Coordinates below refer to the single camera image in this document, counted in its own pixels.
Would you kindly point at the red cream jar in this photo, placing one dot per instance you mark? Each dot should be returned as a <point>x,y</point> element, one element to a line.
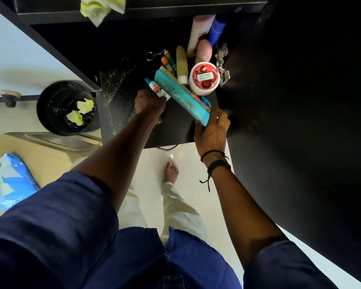
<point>204,78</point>

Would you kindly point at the person's left forearm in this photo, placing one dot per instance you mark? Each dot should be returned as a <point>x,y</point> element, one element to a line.
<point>120,159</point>

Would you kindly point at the white cabinet door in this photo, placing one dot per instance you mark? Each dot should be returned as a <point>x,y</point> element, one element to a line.
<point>18,66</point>

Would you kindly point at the teal comb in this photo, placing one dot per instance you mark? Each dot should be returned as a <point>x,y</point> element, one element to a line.
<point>180,96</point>

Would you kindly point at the black waste bin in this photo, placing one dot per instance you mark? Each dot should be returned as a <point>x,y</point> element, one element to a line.
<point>52,105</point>

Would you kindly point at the blue wipes packet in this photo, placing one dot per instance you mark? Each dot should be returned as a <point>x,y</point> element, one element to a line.
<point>15,183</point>

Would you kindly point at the yellow cleaning wipe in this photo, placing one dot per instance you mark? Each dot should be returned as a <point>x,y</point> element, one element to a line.
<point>99,8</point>

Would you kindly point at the person's right forearm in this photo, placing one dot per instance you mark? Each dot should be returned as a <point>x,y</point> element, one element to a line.
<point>243,213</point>

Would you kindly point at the person's right foot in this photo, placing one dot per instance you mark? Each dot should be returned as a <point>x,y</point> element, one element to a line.
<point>171,173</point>

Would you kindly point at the white tube with teal cap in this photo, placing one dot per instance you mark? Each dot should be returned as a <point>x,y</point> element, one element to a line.
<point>155,87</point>

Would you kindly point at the orange lip balm stick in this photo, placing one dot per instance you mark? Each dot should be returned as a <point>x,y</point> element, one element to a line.
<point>167,65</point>

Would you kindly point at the pink lotion bottle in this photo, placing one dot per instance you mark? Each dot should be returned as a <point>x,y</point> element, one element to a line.
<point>198,33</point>

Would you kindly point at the person's right hand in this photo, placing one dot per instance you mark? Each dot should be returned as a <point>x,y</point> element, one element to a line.
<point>213,132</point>

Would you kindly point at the silver cabinet hinge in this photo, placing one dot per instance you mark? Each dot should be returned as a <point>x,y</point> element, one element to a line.
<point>222,64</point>

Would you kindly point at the navy blue shirt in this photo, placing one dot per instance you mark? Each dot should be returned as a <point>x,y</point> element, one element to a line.
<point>78,237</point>

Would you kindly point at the black cabinet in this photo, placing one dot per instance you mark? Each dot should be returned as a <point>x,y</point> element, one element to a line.
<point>304,117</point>

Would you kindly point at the person's left hand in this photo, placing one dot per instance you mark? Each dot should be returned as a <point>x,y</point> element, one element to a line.
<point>149,102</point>

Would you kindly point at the small green bottle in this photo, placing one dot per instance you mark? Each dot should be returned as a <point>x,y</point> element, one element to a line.
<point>170,60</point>

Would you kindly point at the yellow makeup sponge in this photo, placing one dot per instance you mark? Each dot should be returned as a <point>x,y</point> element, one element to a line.
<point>182,64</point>

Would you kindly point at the blue lotion bottle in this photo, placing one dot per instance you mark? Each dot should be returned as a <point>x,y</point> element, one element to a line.
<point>217,30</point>

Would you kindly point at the beige plastic stool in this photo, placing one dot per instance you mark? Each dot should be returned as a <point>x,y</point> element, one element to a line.
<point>48,159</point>

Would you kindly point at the pink makeup sponge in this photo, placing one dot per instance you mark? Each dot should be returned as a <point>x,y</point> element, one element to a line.
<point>203,51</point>

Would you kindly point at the black shelf board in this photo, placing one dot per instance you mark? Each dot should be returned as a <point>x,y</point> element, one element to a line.
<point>168,8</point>

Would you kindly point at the crumpled yellow wipe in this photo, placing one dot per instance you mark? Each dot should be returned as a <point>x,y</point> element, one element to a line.
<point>74,118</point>
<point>84,106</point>

